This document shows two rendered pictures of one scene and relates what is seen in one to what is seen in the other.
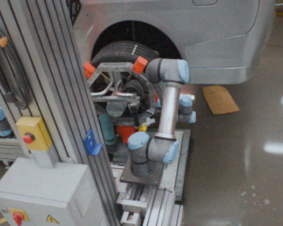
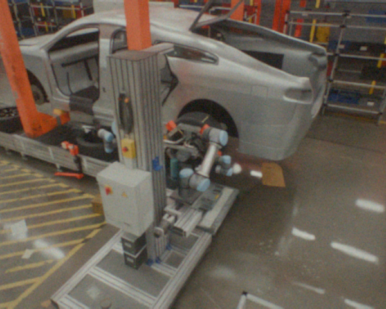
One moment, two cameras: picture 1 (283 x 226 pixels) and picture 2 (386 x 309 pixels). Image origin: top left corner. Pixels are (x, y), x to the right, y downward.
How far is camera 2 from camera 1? 108 cm
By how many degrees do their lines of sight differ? 9
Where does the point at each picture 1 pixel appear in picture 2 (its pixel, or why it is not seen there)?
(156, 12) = (226, 97)
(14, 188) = (110, 174)
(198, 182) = (231, 227)
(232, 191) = (253, 239)
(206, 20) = (257, 110)
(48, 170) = (130, 170)
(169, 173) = (211, 215)
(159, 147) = (196, 179)
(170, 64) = (215, 132)
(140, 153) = (184, 181)
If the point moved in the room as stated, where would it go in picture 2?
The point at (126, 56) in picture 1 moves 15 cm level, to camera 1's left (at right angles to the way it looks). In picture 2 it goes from (197, 122) to (183, 121)
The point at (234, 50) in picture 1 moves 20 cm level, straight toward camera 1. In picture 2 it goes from (275, 135) to (269, 143)
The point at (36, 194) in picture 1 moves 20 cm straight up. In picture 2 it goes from (120, 179) to (117, 154)
